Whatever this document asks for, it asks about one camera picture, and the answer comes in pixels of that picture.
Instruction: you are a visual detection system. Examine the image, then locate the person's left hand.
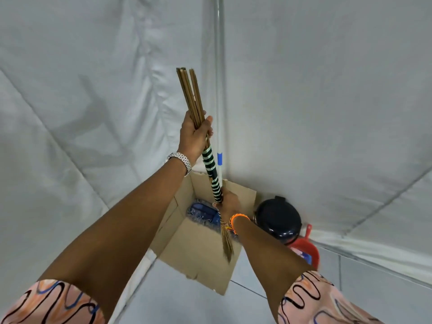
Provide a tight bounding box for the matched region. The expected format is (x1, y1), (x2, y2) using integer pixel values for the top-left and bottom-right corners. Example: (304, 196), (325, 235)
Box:
(177, 110), (214, 165)

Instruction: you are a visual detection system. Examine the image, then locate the person's right hand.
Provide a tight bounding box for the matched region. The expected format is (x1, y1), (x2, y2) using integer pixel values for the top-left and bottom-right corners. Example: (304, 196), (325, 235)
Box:
(213, 188), (242, 230)

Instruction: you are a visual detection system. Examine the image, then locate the stick broom with striped handle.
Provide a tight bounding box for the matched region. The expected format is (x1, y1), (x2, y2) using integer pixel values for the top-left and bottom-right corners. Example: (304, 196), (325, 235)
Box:
(176, 67), (234, 263)

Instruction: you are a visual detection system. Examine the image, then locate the person's right forearm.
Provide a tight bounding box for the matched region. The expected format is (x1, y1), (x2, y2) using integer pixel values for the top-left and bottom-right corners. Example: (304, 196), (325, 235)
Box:
(232, 217), (316, 323)

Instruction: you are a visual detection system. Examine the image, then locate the person's left forearm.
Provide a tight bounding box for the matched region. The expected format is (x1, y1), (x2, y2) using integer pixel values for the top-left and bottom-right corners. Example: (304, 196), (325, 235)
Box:
(37, 158), (188, 322)

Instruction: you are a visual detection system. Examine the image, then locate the blue mop head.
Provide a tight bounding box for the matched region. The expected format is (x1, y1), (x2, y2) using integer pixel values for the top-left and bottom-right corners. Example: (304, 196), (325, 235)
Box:
(187, 198), (222, 228)

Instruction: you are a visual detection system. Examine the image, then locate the white mop pole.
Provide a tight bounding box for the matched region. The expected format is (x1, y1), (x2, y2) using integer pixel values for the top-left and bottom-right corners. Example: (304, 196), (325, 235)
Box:
(215, 0), (226, 180)

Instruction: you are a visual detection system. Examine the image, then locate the silver wrist watch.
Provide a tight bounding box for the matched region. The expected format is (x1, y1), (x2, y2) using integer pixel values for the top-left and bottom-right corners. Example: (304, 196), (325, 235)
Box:
(167, 152), (193, 177)

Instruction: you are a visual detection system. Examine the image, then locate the black lidded bin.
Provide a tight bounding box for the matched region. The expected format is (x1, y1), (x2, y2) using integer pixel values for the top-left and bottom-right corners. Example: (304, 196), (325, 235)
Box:
(254, 196), (303, 246)

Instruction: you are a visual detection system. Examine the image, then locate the open cardboard box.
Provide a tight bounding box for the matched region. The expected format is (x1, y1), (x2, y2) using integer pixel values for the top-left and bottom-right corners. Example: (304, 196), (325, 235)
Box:
(149, 170), (258, 296)

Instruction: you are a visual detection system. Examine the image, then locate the red dustpan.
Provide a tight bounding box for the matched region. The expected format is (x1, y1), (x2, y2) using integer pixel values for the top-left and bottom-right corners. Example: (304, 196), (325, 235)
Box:
(288, 224), (321, 271)

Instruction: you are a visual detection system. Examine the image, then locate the peach patterned right sleeve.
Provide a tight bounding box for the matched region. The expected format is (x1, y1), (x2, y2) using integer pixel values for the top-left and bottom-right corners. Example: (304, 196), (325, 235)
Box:
(277, 270), (386, 324)

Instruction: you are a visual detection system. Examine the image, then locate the peach patterned sleeve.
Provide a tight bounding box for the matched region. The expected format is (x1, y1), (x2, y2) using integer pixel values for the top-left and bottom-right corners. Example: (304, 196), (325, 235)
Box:
(277, 270), (386, 324)
(0, 279), (106, 324)

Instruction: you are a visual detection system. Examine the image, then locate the peach patterned left sleeve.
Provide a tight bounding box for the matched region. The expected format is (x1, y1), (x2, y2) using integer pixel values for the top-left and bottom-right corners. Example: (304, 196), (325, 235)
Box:
(0, 279), (106, 324)

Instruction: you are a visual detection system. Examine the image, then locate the orange bracelet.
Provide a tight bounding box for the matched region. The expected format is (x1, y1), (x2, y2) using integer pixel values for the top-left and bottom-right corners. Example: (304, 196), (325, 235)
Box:
(227, 213), (250, 235)

